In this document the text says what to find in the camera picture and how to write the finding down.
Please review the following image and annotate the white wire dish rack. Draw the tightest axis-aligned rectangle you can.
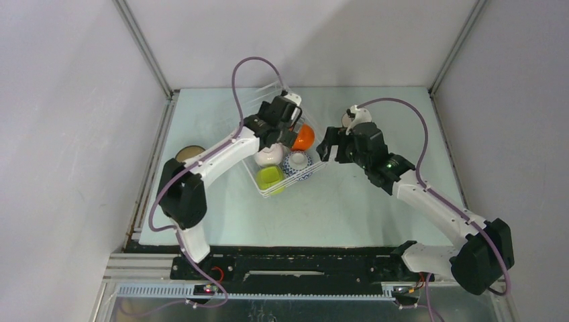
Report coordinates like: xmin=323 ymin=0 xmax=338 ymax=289
xmin=242 ymin=107 xmax=325 ymax=198

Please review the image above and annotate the blue patterned bowl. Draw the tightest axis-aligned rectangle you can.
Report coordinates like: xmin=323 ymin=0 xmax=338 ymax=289
xmin=282 ymin=151 xmax=313 ymax=181

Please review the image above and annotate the dark bowl beige inside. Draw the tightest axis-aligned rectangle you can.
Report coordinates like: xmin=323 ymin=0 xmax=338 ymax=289
xmin=174 ymin=145 xmax=205 ymax=162

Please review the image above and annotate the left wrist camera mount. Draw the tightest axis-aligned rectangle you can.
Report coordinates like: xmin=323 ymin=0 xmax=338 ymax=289
xmin=280 ymin=90 xmax=303 ymax=127

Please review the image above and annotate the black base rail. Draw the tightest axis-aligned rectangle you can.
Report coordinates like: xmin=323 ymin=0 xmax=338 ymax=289
xmin=170 ymin=246 xmax=419 ymax=295

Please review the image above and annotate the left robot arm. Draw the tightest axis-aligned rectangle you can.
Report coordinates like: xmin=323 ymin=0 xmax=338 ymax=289
xmin=154 ymin=93 xmax=302 ymax=280

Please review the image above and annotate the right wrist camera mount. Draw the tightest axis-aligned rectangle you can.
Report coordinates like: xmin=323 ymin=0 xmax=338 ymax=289
xmin=346 ymin=105 xmax=372 ymax=135

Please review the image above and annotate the green bowl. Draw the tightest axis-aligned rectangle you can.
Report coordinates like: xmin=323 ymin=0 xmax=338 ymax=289
xmin=255 ymin=166 xmax=286 ymax=196

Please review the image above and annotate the grey cable duct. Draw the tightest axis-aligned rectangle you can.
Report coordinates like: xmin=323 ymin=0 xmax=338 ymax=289
xmin=115 ymin=283 xmax=405 ymax=301

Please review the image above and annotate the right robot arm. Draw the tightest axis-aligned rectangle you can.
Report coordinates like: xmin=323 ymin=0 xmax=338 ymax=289
xmin=317 ymin=122 xmax=515 ymax=295

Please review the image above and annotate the teal blue bowl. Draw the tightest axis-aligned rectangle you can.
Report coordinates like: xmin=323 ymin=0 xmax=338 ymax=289
xmin=341 ymin=111 xmax=356 ymax=129

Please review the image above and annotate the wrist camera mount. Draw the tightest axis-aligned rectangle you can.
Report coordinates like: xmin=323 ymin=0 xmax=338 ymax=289
xmin=346 ymin=105 xmax=372 ymax=135
xmin=280 ymin=90 xmax=303 ymax=127

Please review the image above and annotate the orange bowl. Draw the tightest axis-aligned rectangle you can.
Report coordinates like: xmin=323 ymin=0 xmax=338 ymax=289
xmin=289 ymin=124 xmax=315 ymax=151

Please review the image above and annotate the white bowl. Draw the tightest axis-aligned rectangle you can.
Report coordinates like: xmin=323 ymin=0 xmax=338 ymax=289
xmin=254 ymin=144 xmax=284 ymax=168

